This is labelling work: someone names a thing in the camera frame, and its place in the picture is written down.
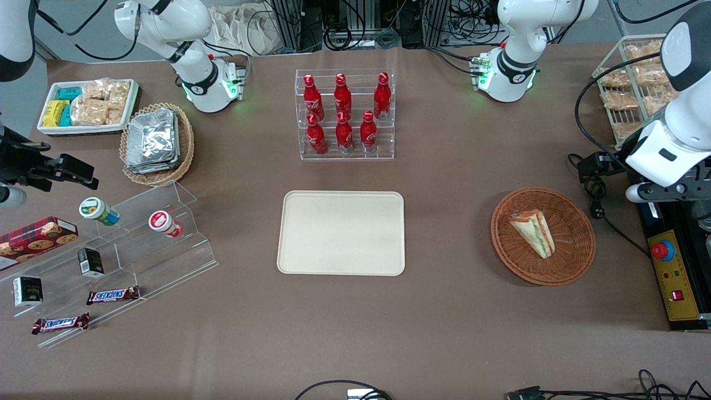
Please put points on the white rectangular snack bin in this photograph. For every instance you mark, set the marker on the white rectangular snack bin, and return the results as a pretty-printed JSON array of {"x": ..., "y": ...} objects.
[{"x": 83, "y": 130}]

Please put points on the brown Snickers bar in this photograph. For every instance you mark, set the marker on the brown Snickers bar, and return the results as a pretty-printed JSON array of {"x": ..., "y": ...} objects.
[
  {"x": 113, "y": 295},
  {"x": 60, "y": 323}
]

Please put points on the clear bag of crackers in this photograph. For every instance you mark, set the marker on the clear bag of crackers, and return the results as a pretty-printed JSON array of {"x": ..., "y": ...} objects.
[
  {"x": 89, "y": 112},
  {"x": 119, "y": 93},
  {"x": 95, "y": 89},
  {"x": 115, "y": 116}
]

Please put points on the round brown wicker basket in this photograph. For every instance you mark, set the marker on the round brown wicker basket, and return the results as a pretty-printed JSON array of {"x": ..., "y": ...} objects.
[{"x": 572, "y": 250}]

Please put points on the oval light wicker basket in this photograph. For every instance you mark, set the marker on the oval light wicker basket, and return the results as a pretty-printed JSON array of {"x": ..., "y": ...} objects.
[{"x": 186, "y": 147}]

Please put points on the cream plastic tray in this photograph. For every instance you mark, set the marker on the cream plastic tray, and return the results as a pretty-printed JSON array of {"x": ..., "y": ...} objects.
[{"x": 341, "y": 233}]

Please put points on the red plaid cookie box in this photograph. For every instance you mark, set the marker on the red plaid cookie box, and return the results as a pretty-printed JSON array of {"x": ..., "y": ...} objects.
[{"x": 33, "y": 239}]

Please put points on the clear acrylic stepped shelf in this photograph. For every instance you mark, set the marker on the clear acrylic stepped shelf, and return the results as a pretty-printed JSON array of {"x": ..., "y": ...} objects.
[{"x": 161, "y": 266}]

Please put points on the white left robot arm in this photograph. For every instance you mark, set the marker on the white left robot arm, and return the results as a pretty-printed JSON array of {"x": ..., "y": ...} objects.
[{"x": 519, "y": 33}]

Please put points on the red lid snack cup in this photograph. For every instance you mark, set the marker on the red lid snack cup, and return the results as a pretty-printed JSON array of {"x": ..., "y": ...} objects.
[{"x": 164, "y": 223}]

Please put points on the aluminium profile frame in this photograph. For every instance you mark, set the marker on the aluminium profile frame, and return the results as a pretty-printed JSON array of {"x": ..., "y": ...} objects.
[{"x": 289, "y": 25}]

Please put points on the stack of foil containers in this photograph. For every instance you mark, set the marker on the stack of foil containers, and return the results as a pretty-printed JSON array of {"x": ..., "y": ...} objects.
[{"x": 153, "y": 141}]

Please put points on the triangular sandwich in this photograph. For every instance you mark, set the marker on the triangular sandwich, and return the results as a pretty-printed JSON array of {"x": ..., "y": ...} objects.
[{"x": 533, "y": 233}]

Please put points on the yellow snack box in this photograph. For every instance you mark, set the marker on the yellow snack box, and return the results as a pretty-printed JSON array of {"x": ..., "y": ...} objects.
[{"x": 54, "y": 113}]

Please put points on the small black carton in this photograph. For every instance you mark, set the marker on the small black carton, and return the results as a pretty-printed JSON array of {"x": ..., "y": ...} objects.
[
  {"x": 28, "y": 291},
  {"x": 90, "y": 263}
]

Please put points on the teal snack box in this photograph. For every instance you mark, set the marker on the teal snack box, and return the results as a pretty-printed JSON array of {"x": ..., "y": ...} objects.
[
  {"x": 69, "y": 94},
  {"x": 66, "y": 116}
]

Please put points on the green lid snack cup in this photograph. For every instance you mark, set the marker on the green lid snack cup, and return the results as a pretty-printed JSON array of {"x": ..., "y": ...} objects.
[{"x": 97, "y": 210}]

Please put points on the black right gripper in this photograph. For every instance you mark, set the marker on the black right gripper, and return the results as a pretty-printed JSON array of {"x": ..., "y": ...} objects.
[{"x": 15, "y": 162}]

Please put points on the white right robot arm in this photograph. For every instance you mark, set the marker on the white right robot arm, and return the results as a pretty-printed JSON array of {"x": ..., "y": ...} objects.
[{"x": 166, "y": 22}]

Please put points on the clear acrylic bottle rack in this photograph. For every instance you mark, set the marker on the clear acrylic bottle rack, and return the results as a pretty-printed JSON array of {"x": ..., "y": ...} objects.
[{"x": 355, "y": 156}]

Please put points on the wrapped bread pack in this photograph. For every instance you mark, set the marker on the wrapped bread pack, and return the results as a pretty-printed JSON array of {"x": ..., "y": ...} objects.
[
  {"x": 644, "y": 51},
  {"x": 658, "y": 104},
  {"x": 619, "y": 100},
  {"x": 626, "y": 131},
  {"x": 651, "y": 75},
  {"x": 615, "y": 78}
]

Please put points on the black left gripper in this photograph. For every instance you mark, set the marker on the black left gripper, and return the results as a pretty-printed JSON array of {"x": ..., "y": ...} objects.
[{"x": 617, "y": 160}]

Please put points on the black appliance with yellow panel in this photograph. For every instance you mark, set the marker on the black appliance with yellow panel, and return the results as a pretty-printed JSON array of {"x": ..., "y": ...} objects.
[{"x": 675, "y": 289}]

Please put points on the white cloth bag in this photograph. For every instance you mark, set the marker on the white cloth bag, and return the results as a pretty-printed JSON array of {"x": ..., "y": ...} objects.
[{"x": 244, "y": 30}]

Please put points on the red cola bottle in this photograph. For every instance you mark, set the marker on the red cola bottle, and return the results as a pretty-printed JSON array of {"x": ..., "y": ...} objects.
[
  {"x": 344, "y": 136},
  {"x": 368, "y": 135},
  {"x": 316, "y": 139},
  {"x": 313, "y": 100},
  {"x": 343, "y": 99},
  {"x": 382, "y": 99}
]

